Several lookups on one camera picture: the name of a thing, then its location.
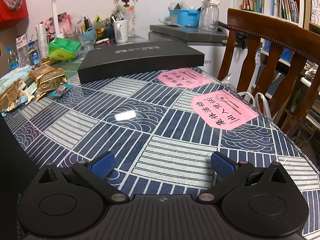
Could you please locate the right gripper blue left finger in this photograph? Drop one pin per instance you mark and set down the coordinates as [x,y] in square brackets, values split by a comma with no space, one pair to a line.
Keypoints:
[91,175]

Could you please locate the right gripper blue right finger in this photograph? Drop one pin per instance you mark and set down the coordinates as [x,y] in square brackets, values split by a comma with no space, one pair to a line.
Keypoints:
[232,176]

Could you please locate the teal silver candy wrapper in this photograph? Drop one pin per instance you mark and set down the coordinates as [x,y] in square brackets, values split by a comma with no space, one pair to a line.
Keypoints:
[62,89]

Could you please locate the gold mooncake packet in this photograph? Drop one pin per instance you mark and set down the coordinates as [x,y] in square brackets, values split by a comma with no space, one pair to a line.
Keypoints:
[14,92]
[37,73]
[51,81]

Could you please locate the black box lid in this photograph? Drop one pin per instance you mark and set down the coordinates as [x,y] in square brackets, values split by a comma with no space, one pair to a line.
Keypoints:
[137,58]

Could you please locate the pink paper card near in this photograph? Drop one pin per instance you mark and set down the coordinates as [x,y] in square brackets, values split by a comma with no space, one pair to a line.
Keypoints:
[220,109]

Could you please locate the pink paper card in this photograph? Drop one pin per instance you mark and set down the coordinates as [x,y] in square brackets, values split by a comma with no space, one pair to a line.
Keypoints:
[220,109]
[183,78]

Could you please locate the patterned blue tablecloth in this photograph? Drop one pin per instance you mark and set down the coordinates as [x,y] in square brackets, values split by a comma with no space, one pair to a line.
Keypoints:
[161,145]

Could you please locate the pink paper card far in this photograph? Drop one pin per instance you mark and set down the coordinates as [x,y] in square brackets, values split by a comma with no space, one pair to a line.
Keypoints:
[183,78]

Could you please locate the white mini fridge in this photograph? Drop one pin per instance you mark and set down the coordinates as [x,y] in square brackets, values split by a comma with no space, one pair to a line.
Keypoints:
[212,44]

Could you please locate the light blue wet wipes pack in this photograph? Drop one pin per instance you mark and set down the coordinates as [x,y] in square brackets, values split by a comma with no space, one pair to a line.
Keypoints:
[17,74]

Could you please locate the green tissue pack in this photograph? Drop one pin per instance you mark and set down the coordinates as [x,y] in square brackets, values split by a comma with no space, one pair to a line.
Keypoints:
[62,49]

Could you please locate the small water bottle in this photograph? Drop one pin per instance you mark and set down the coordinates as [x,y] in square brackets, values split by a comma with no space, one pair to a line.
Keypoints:
[12,59]
[33,56]

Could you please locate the small teal mesh basket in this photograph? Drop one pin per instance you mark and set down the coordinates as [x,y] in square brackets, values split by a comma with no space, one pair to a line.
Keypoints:
[88,38]

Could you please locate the white desk lamp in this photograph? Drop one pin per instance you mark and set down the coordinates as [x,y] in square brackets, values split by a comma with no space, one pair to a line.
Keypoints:
[61,21]

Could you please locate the wooden chair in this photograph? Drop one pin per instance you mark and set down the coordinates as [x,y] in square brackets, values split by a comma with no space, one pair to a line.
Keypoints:
[303,43]

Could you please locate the white ceramic mug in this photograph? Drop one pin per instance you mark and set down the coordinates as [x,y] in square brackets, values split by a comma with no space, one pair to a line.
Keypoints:
[121,31]

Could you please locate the clear water jug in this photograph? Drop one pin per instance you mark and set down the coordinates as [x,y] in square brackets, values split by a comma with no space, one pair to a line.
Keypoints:
[209,18]

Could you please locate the blue plastic basket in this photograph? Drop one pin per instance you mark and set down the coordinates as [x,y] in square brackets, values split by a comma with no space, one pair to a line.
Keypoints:
[185,17]

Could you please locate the red hanging bag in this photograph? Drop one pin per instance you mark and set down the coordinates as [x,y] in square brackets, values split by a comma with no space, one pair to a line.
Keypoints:
[12,11]

